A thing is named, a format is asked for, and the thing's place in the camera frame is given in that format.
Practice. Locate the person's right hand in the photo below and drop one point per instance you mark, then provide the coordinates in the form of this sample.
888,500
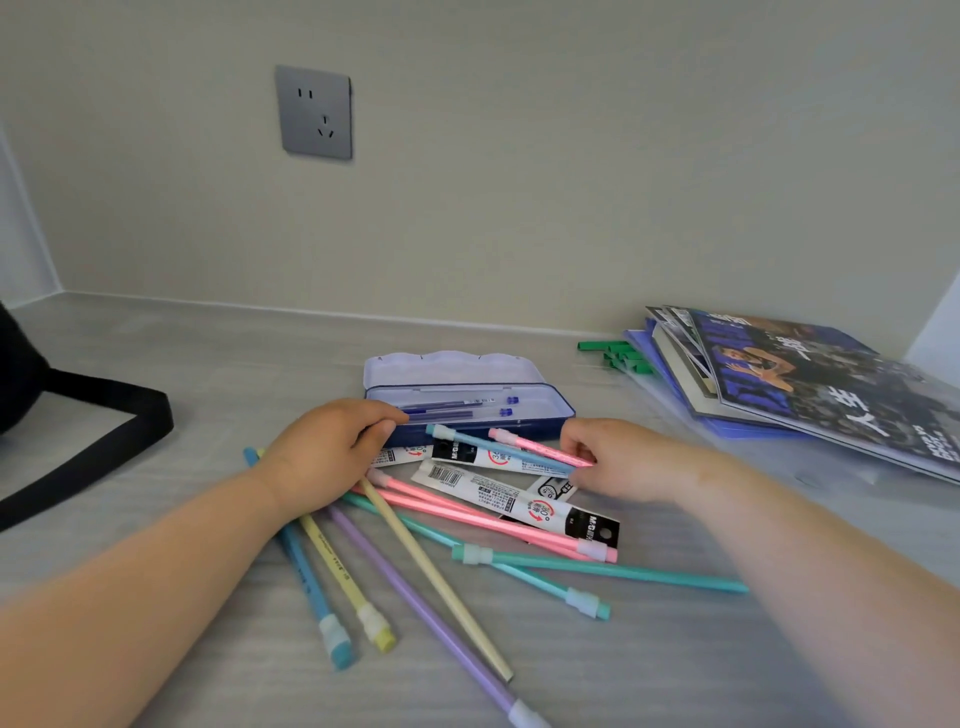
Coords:
645,465

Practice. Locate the person's left hand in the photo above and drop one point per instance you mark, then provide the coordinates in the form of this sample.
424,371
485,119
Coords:
315,457

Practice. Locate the person's right thumb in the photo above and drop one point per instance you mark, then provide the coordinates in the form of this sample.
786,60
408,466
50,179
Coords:
600,472

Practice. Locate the person's left thumb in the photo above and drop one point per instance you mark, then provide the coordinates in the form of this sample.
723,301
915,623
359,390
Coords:
375,439

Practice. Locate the pink pencil with clear cap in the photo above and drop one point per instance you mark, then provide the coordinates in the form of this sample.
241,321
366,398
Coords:
536,448

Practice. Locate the light blue pencil with cap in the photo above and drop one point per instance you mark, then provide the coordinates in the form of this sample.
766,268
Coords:
495,448

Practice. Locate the person's right forearm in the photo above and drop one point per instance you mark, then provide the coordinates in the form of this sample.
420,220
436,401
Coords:
825,592

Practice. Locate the person's left forearm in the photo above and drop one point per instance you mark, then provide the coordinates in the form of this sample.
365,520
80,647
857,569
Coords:
127,600

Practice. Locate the blue gel pen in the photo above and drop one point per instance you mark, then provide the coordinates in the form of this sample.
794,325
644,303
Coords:
465,401
450,412

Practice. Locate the black white refill packet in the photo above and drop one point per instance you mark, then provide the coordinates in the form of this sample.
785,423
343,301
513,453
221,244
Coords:
517,505
465,453

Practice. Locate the pile of pastel pencils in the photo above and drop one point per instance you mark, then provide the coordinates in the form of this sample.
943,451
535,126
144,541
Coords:
600,568

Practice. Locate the blue open pencil case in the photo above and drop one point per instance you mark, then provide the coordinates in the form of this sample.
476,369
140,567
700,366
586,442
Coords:
450,375

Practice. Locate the green clips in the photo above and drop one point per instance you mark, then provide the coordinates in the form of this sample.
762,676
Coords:
619,354

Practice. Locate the book with photo cover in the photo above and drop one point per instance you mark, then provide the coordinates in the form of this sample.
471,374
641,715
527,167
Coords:
686,367

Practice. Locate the dark blue magazine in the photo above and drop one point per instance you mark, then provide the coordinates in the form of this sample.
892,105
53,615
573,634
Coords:
825,390

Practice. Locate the grey wall socket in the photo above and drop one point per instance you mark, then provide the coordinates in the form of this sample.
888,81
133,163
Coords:
315,112

